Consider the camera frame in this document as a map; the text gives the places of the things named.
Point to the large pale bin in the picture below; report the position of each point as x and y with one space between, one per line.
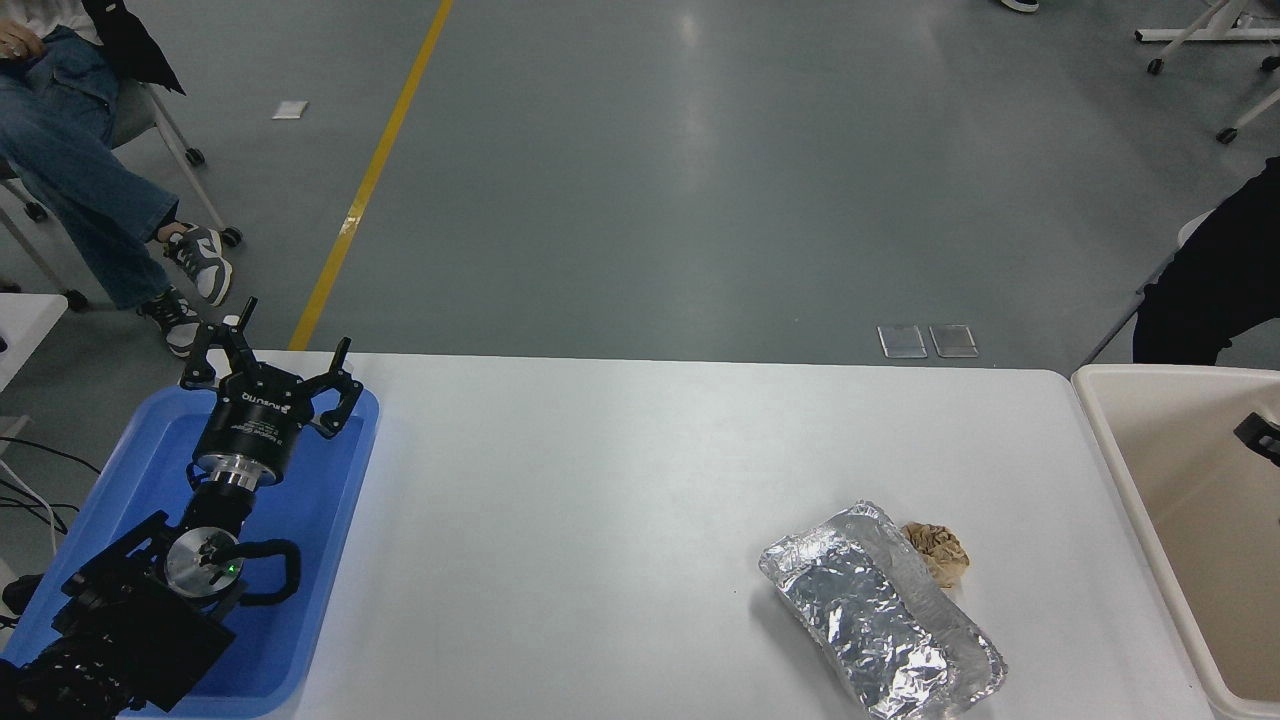
1200 500

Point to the black jacket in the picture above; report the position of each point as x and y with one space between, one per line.
130 45

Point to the walking person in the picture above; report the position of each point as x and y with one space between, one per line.
1020 5

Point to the grey chair with casters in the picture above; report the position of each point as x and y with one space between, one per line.
135 110

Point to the crumpled silver foil tray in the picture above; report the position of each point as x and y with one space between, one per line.
865 610

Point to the white side table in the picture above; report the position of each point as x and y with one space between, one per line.
25 330

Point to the silver floor plate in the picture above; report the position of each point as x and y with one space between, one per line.
902 341
953 341

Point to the blue plastic tray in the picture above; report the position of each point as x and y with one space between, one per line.
320 520

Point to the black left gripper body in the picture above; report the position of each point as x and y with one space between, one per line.
250 420

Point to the black rounded floor object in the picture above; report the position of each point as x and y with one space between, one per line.
20 593

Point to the person's hand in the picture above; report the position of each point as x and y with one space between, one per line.
20 40

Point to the white wheeled frame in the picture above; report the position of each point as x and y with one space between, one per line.
1230 33

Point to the person in dark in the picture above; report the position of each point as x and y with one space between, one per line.
1220 290

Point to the crumpled tan paper ball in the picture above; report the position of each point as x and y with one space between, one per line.
938 552

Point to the white caster leg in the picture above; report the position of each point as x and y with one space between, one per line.
1255 112

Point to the white plastic chair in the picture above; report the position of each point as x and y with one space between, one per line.
1190 230

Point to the seated person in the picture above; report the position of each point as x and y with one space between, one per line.
60 160

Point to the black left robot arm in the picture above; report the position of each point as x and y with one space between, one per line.
130 630

